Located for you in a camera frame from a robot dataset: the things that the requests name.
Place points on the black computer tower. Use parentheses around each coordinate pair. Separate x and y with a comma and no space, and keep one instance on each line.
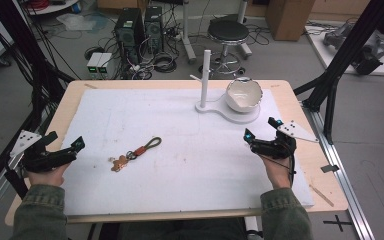
(129,30)
(153,26)

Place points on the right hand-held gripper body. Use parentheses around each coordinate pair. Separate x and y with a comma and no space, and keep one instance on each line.
(276,146)

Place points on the black metal frame post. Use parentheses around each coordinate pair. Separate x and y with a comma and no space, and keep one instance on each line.
(20,50)
(343,56)

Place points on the white eggshell-shaped bowl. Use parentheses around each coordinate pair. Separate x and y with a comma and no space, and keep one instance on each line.
(243,95)

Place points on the person's left hand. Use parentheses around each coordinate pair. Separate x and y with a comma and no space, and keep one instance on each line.
(48,176)

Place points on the brown wooden cabinet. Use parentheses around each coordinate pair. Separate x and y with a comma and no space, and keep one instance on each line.
(288,18)

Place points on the white power supply box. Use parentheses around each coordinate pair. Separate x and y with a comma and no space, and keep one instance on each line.
(94,65)
(104,65)

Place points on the thin wooden stick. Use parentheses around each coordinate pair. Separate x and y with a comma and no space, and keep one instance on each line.
(321,195)

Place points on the black tape piece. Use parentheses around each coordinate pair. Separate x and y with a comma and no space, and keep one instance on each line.
(330,168)

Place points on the white stand with post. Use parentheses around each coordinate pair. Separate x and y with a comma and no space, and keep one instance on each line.
(205,80)

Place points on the person's right hand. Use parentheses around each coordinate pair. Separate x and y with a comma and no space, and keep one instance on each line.
(277,171)

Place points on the white platform with equipment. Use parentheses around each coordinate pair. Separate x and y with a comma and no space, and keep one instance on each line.
(363,50)

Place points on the black tape cross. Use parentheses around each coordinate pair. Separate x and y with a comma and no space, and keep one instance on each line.
(337,222)

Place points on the white table mat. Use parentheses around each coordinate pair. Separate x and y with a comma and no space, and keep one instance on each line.
(180,166)

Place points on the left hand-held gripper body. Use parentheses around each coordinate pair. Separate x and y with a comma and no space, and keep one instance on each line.
(41,158)

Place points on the black round stool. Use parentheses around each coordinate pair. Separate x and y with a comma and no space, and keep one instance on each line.
(228,33)

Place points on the white round table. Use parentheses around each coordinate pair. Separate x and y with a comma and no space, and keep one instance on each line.
(51,6)

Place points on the aluminium rail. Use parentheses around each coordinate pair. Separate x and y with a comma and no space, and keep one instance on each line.
(343,186)

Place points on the white stand leg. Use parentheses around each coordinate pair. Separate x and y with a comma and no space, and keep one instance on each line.
(187,33)

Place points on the clear plastic sheet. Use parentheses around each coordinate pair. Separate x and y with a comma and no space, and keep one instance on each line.
(76,21)

